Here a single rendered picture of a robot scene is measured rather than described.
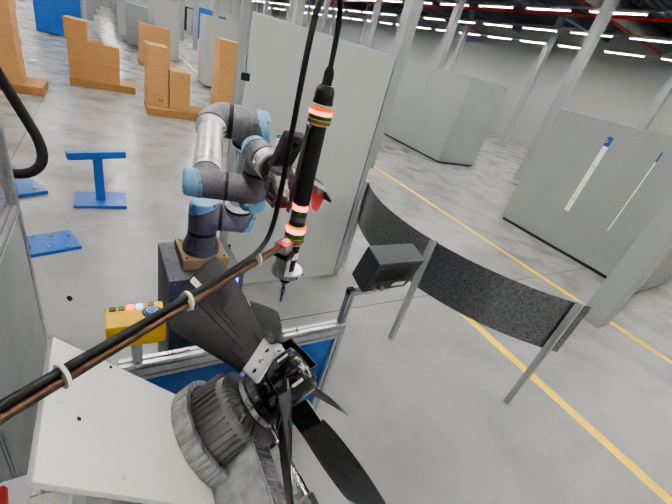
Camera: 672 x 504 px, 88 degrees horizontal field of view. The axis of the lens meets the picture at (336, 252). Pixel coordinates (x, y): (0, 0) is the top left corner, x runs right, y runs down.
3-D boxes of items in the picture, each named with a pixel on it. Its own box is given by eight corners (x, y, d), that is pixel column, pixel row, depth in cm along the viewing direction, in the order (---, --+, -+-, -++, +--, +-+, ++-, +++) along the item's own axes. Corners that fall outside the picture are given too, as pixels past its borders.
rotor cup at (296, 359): (266, 424, 77) (313, 387, 78) (237, 368, 84) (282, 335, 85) (287, 422, 90) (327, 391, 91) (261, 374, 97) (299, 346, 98)
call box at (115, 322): (107, 354, 106) (104, 328, 101) (107, 331, 113) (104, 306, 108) (165, 344, 115) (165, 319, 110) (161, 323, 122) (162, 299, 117)
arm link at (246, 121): (217, 218, 155) (229, 96, 120) (252, 222, 160) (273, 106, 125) (217, 237, 147) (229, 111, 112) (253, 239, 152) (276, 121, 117)
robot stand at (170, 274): (158, 388, 205) (157, 242, 157) (210, 374, 221) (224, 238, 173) (166, 433, 184) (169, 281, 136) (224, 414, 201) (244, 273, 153)
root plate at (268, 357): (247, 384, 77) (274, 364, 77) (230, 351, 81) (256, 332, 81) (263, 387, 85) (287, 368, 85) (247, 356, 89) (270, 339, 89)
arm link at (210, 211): (188, 220, 151) (189, 191, 144) (220, 223, 155) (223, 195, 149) (185, 234, 141) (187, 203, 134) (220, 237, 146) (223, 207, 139)
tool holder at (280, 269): (286, 289, 75) (294, 251, 71) (259, 275, 77) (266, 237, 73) (307, 272, 83) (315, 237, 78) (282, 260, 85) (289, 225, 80)
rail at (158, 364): (119, 385, 119) (118, 369, 115) (119, 375, 122) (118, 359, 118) (342, 336, 166) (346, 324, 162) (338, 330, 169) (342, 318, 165)
